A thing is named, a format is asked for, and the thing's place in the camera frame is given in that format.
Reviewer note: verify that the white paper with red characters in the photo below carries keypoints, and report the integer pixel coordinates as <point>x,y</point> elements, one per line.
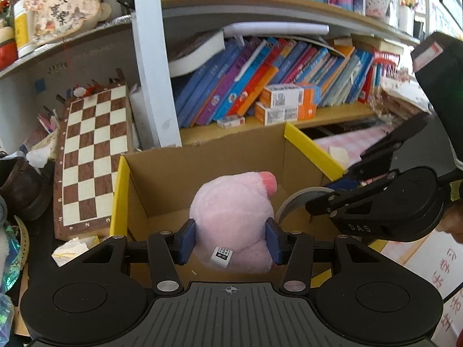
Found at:
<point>434,267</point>

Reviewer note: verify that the grey tape roll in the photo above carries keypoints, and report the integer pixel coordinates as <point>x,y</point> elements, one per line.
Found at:
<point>293,202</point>

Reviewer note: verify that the person's right hand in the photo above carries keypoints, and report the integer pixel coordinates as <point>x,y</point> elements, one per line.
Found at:
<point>452,224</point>

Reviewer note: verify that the white bookshelf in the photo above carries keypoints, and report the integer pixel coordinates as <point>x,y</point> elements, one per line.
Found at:
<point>153,61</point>

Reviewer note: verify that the iridescent plastic bag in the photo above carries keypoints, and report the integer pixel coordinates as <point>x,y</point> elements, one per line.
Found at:
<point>9,260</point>

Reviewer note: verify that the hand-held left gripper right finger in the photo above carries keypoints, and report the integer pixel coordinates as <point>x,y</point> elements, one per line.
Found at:
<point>274,242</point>

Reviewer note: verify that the crumpled white paper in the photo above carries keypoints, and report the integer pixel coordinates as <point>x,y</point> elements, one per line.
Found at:
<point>72,251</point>

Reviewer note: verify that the wooden chessboard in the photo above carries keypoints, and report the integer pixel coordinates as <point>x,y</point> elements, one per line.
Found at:
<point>92,159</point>

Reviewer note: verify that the pink checked cloth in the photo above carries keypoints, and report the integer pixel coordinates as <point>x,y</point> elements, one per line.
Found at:
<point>347,141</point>

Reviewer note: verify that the small white box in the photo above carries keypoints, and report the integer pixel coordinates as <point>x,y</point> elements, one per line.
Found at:
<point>230,121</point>

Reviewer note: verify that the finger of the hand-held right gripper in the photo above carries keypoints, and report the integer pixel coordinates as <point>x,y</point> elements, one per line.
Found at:
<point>354,213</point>
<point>376,155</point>

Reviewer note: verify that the thick grey book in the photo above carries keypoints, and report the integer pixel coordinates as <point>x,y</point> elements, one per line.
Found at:
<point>195,52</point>

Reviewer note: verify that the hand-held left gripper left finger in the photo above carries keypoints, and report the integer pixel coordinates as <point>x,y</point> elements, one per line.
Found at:
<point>186,242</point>

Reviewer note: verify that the row of colourful books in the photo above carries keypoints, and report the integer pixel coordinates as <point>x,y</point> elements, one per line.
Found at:
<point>231,79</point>

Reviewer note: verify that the orange and white carton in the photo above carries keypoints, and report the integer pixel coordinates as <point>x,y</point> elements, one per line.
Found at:
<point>280,95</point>
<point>278,115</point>

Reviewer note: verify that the cardboard box with yellow edges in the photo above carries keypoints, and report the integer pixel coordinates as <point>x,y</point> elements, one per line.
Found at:
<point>162,184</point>

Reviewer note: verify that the pink plush toy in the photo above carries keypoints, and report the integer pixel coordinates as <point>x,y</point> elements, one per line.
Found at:
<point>231,217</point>

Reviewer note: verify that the brown leather shoe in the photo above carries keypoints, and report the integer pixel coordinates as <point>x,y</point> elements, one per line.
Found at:
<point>20,188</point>

